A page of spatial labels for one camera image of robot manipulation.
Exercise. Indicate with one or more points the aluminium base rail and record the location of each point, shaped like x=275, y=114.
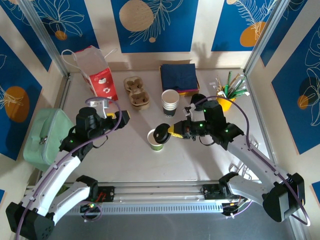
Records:
x=162, y=192

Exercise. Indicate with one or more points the red paper gift bag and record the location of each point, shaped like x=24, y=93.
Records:
x=105, y=85

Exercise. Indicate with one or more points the left aluminium frame post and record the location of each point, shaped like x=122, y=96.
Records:
x=43, y=32

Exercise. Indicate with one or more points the blue paper napkin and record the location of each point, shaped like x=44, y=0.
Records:
x=178, y=76

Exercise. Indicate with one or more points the right aluminium frame post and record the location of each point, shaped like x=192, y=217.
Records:
x=266, y=32

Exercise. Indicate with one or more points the cardboard cup carrier stack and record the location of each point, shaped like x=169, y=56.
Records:
x=140, y=108

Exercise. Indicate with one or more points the paper cup stack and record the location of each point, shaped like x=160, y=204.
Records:
x=170, y=96

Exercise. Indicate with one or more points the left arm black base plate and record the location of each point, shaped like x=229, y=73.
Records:
x=107, y=193

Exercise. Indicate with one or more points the mint green zip pouch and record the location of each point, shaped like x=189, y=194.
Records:
x=47, y=130

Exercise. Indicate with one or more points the black plastic cup lid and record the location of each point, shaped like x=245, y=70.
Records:
x=161, y=135

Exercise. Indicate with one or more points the aluminium frame post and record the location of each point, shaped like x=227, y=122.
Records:
x=43, y=32
x=266, y=32

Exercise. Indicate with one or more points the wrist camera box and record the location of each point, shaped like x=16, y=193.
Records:
x=190, y=111
x=102, y=106

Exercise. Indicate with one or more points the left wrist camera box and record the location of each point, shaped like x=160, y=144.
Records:
x=102, y=106

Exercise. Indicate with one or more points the brown sugar stick packet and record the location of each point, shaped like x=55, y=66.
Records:
x=235, y=79
x=219, y=81

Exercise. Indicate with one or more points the yellow stick holder cup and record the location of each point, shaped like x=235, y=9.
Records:
x=226, y=105

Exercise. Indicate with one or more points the black cup lid stack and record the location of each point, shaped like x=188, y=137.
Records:
x=200, y=96

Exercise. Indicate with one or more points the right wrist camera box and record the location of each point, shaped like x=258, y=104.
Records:
x=190, y=111

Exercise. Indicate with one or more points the green paper coffee cup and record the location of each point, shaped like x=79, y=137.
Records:
x=156, y=147

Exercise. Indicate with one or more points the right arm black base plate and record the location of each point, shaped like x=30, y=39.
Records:
x=211, y=192

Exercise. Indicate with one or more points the stack of coloured napkins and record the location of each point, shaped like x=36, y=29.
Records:
x=186, y=93

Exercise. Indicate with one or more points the pink paper napkin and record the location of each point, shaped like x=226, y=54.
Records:
x=190, y=90

